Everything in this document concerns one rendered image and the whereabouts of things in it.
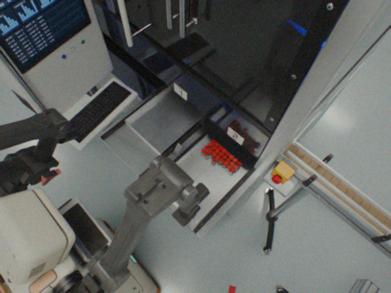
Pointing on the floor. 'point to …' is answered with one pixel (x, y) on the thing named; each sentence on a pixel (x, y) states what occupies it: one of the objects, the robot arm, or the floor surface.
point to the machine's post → (317, 82)
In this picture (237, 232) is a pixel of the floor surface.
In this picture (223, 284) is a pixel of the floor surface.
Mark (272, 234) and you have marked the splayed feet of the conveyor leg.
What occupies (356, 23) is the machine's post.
